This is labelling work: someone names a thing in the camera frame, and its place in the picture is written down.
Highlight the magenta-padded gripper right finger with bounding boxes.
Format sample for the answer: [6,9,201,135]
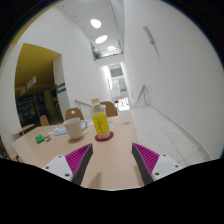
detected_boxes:
[131,142,184,186]

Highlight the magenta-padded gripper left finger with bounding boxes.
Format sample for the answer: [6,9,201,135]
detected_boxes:
[42,143,94,187]

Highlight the yellow drink bottle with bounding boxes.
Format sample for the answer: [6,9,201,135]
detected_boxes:
[90,97,111,140]

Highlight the beige ceramic mug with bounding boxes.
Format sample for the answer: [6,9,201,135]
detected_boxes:
[62,117,89,140]

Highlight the light blue booklet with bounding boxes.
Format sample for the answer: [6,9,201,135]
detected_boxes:
[53,124,68,137]

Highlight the small green box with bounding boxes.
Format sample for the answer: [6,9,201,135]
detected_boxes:
[35,134,46,145]

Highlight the brown wooden chair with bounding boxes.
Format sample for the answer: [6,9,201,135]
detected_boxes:
[99,100,119,118]
[64,107,85,122]
[39,114,50,127]

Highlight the wooden stair handrail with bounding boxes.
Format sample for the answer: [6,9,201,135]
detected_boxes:
[133,84,148,108]
[74,99,94,108]

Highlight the light wooden side table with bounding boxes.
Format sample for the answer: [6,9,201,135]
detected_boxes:
[12,123,35,136]

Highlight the dark shelf unit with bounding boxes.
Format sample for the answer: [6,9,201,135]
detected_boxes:
[15,92,46,128]

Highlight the hanging white sign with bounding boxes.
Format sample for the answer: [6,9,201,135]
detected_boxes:
[20,75,38,96]

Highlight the green balcony plant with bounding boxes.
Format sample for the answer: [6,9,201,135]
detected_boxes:
[91,49,103,60]

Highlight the round ceiling lights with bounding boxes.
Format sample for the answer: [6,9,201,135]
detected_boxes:
[89,18,118,53]

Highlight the dark wall sign bars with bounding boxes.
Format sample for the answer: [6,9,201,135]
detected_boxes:
[55,82,67,94]

